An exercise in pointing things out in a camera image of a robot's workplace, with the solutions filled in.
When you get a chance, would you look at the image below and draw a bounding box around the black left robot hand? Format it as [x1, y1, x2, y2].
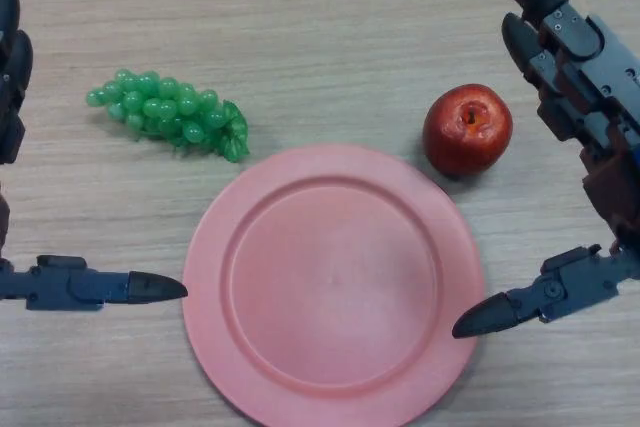
[0, 0, 189, 312]

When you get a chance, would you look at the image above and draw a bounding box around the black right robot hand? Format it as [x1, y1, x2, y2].
[451, 0, 640, 340]

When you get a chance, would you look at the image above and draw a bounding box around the red apple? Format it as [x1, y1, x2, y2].
[422, 83, 514, 178]

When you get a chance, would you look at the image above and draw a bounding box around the pink round plate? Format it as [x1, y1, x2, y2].
[181, 143, 485, 427]

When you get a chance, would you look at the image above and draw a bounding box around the green grape bunch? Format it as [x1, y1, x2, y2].
[85, 69, 250, 164]

